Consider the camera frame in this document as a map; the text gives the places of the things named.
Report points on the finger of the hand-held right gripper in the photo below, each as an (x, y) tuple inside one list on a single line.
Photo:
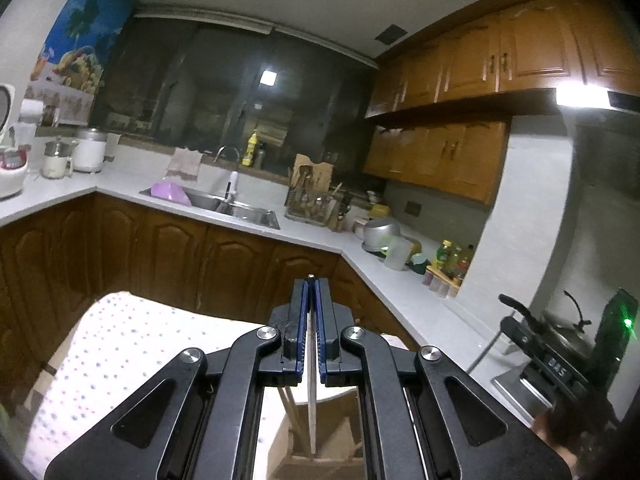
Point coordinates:
[(515, 332)]

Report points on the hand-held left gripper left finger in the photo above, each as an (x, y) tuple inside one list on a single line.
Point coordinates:
[(298, 320)]

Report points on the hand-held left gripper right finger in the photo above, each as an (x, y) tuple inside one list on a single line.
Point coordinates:
[(322, 320)]

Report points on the wooden slatted utensil holder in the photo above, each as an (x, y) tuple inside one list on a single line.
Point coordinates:
[(332, 430)]

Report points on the person's right hand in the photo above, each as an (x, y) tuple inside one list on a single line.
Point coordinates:
[(565, 425)]

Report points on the black lidded wok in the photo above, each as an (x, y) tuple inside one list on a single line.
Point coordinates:
[(562, 335)]

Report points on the steel gas stove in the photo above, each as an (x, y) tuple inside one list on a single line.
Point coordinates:
[(520, 390)]

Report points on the amber oil bottle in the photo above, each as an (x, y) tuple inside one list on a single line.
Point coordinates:
[(462, 262)]

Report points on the spice jar rack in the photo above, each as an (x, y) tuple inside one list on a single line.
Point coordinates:
[(440, 283)]

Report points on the translucent plastic cup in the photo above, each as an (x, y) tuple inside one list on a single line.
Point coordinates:
[(397, 254)]

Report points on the upturned metal pot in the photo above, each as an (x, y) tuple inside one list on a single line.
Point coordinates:
[(382, 232)]

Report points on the dark knife holder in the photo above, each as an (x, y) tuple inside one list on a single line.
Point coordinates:
[(342, 212)]

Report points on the green bowl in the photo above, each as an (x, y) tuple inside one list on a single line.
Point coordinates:
[(418, 260)]

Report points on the steel kitchen sink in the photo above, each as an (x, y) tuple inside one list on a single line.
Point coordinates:
[(245, 210)]

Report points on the yellow lidded container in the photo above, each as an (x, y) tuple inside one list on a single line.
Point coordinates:
[(378, 210)]

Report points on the white tap sprayer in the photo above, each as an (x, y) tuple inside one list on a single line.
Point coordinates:
[(231, 185)]

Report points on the wooden cutting board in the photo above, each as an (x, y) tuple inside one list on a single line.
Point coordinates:
[(320, 166)]

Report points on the dark wooden base cabinets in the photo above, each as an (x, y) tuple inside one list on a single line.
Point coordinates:
[(150, 255)]

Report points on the dark glass bottle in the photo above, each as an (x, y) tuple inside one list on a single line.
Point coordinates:
[(260, 157)]

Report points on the yellow dish soap bottle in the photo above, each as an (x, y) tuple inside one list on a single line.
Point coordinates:
[(250, 150)]

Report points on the purple plastic basin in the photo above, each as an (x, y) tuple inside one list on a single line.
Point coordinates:
[(170, 193)]

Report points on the curved metal faucet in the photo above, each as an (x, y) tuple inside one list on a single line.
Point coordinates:
[(222, 150)]

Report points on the grey hanging towel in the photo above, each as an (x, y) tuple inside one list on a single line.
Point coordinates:
[(184, 165)]

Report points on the silver range hood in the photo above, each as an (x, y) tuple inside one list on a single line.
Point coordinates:
[(600, 97)]

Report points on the dark kitchen window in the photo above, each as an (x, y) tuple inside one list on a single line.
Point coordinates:
[(200, 85)]

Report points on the white round rice cooker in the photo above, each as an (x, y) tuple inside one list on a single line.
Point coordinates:
[(90, 154)]

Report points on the ceiling vent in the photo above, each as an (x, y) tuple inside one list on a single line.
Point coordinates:
[(391, 35)]

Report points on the white red rice cooker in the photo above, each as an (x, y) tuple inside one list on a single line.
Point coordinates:
[(10, 160)]

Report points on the white paper roll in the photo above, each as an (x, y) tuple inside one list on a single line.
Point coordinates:
[(32, 110)]

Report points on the dark wall outlet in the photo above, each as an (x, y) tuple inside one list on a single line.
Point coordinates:
[(414, 208)]

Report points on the short wooden wall cabinets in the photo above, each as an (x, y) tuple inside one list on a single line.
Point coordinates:
[(440, 155)]

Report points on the tall wooden wall cabinets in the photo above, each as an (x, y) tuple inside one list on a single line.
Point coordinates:
[(500, 60)]

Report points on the beach fruit wall poster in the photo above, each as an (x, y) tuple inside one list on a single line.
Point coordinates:
[(80, 50)]

